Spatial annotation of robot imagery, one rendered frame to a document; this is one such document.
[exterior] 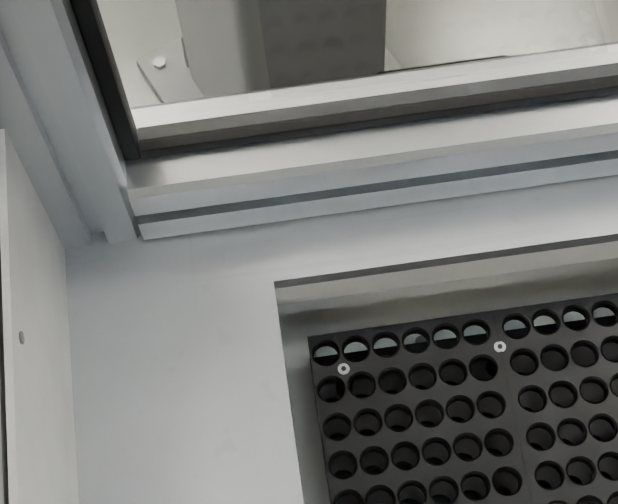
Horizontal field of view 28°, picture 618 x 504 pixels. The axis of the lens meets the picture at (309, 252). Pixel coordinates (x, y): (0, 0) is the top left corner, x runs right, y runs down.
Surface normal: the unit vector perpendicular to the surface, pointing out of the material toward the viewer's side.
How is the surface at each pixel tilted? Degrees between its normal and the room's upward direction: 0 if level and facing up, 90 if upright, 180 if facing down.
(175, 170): 0
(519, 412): 0
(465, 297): 0
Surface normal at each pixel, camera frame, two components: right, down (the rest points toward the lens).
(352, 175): 0.14, 0.89
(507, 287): -0.04, -0.43
